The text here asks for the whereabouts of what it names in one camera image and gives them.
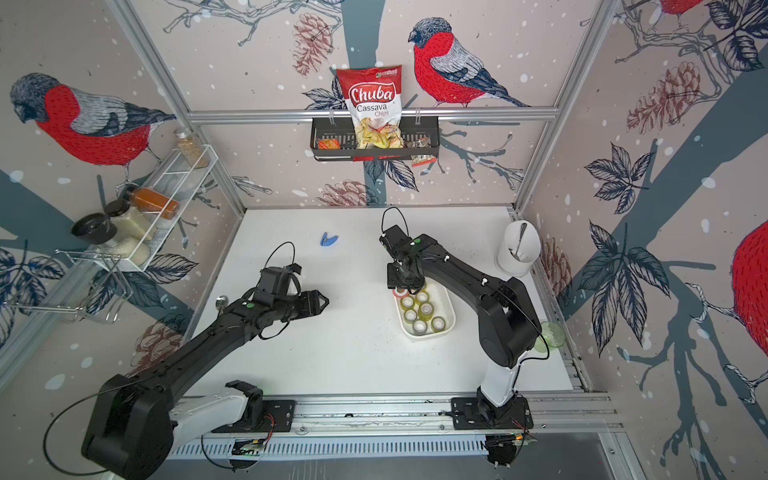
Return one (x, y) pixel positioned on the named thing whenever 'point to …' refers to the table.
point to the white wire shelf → (137, 237)
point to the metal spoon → (221, 302)
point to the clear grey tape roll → (420, 327)
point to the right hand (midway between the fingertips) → (397, 282)
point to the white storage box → (442, 305)
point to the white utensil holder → (519, 250)
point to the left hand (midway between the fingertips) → (325, 296)
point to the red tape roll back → (400, 296)
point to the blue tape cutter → (325, 241)
